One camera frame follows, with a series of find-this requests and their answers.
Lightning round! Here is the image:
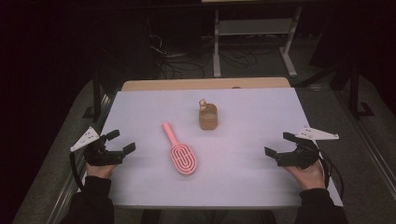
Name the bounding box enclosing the pink hairbrush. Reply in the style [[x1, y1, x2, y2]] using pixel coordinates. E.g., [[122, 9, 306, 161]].
[[161, 121, 198, 176]]

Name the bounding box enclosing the white metal desk frame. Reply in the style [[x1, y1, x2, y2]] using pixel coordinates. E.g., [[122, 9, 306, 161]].
[[212, 6, 304, 78]]

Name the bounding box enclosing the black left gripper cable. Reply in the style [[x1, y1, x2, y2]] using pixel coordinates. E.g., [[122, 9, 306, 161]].
[[68, 151, 86, 191]]

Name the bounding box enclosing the tangle of floor cables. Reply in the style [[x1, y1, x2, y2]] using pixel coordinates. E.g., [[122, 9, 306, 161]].
[[148, 33, 260, 79]]

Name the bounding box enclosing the black metal stand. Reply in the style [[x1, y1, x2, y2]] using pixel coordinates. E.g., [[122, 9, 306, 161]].
[[347, 61, 376, 121], [81, 70, 105, 123]]

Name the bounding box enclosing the person's right hand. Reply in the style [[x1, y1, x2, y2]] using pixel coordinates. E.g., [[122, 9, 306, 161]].
[[284, 161, 327, 191]]

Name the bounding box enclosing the person's left hand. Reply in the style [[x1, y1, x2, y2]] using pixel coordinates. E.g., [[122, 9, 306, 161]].
[[85, 161, 118, 180]]

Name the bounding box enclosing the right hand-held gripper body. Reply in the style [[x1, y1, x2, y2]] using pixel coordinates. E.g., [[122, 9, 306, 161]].
[[275, 125, 340, 171]]

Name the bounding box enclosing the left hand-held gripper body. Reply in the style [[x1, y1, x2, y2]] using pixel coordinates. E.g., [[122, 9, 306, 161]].
[[70, 126, 126, 167]]

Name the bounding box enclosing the brown cup with figurine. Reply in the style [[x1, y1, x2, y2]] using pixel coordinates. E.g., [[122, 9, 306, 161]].
[[198, 98, 219, 132]]

